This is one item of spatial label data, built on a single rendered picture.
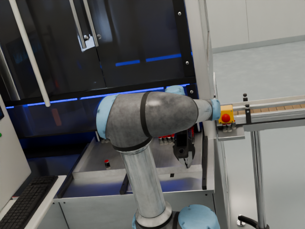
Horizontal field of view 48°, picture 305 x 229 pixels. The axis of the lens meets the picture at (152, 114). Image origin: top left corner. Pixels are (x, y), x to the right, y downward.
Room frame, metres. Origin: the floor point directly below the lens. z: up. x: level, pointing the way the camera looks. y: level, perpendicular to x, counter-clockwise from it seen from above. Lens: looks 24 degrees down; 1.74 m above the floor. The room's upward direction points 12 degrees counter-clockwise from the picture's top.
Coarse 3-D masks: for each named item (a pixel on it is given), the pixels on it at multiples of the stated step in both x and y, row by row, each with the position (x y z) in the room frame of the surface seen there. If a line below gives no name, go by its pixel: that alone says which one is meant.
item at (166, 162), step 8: (200, 136) 1.53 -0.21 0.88; (152, 144) 1.55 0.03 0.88; (168, 144) 1.52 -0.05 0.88; (200, 144) 1.45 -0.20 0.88; (152, 152) 1.47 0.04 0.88; (160, 152) 1.46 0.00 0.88; (168, 152) 1.44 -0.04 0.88; (200, 152) 1.38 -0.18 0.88; (160, 160) 1.39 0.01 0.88; (168, 160) 1.37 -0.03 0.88; (176, 160) 1.36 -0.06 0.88; (200, 160) 1.32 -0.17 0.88; (160, 168) 1.28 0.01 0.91; (168, 168) 1.27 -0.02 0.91; (176, 168) 1.26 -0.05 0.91; (184, 168) 1.25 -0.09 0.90; (192, 168) 1.24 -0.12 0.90; (200, 168) 1.24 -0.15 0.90
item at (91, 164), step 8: (96, 144) 1.68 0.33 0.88; (104, 144) 1.66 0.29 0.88; (88, 152) 1.59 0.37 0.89; (96, 152) 1.60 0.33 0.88; (104, 152) 1.58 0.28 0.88; (112, 152) 1.56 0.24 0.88; (80, 160) 1.49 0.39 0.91; (88, 160) 1.53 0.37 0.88; (96, 160) 1.51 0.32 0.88; (104, 160) 1.49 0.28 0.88; (112, 160) 1.48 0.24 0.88; (120, 160) 1.46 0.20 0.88; (80, 168) 1.47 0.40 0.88; (88, 168) 1.45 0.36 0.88; (96, 168) 1.44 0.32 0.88; (104, 168) 1.42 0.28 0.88; (112, 168) 1.41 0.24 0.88; (120, 168) 1.39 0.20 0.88; (80, 176) 1.38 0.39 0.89; (88, 176) 1.37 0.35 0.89; (96, 176) 1.36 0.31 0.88; (104, 176) 1.35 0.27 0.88
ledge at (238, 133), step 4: (220, 128) 1.58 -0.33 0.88; (236, 128) 1.54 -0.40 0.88; (240, 128) 1.53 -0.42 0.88; (220, 132) 1.53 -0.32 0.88; (228, 132) 1.52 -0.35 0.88; (232, 132) 1.51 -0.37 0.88; (236, 132) 1.50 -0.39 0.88; (240, 132) 1.49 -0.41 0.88; (220, 136) 1.49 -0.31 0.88; (224, 136) 1.48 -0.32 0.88; (228, 136) 1.48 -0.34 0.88; (232, 136) 1.47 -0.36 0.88; (236, 136) 1.46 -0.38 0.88; (240, 136) 1.46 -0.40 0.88; (244, 136) 1.45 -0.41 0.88; (220, 140) 1.48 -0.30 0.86; (224, 140) 1.47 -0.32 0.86
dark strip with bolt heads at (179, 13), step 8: (176, 0) 1.51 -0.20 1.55; (176, 8) 1.51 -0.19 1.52; (176, 16) 1.51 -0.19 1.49; (184, 16) 1.50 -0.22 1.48; (176, 24) 1.51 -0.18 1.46; (184, 24) 1.50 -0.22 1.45; (184, 32) 1.51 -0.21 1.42; (184, 40) 1.51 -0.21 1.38; (184, 48) 1.51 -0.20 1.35; (184, 56) 1.51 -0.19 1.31; (184, 64) 1.51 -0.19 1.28; (184, 72) 1.51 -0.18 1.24; (192, 72) 1.50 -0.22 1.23
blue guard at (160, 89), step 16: (96, 96) 1.62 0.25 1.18; (192, 96) 1.50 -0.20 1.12; (16, 112) 1.72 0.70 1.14; (32, 112) 1.70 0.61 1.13; (48, 112) 1.68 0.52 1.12; (64, 112) 1.66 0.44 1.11; (80, 112) 1.64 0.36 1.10; (96, 112) 1.62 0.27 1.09; (16, 128) 1.73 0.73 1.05; (32, 128) 1.71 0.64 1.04; (48, 128) 1.69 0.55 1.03; (64, 128) 1.67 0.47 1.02; (80, 128) 1.65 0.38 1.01; (96, 128) 1.63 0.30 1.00
